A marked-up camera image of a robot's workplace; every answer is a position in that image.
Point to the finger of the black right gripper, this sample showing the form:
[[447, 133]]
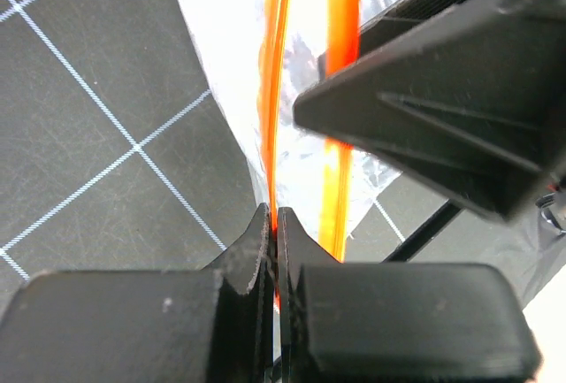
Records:
[[465, 96]]

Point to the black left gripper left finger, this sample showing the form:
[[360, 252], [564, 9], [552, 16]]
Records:
[[210, 325]]

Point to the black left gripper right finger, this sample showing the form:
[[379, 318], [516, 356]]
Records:
[[396, 321]]

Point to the orange zipper clear bag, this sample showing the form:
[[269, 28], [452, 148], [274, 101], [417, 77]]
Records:
[[258, 56]]

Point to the black cutting mat with grid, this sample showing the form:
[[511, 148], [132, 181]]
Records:
[[129, 140]]

